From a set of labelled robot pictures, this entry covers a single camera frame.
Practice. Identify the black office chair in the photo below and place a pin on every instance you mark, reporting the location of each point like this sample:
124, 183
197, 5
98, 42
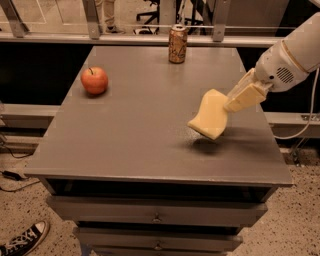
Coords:
181, 14

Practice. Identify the black white sneaker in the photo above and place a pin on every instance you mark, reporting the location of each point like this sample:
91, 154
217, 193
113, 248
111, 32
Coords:
27, 241

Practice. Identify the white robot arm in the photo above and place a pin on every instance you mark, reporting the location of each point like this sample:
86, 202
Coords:
304, 44

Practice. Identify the yellow sponge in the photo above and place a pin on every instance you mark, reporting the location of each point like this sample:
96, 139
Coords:
211, 119

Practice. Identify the red apple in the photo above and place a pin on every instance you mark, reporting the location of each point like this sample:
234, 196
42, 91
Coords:
94, 80

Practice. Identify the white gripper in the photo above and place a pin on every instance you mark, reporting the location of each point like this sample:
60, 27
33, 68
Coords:
279, 70

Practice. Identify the orange soda can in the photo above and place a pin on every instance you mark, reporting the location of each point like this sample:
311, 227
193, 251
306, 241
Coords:
177, 44

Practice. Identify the grey drawer cabinet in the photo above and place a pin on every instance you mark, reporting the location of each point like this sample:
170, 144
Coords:
135, 179

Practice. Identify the person's shoe in background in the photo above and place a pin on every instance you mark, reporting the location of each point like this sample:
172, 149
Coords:
114, 30

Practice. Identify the black power adapter with cable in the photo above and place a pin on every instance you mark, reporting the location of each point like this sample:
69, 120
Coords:
15, 176

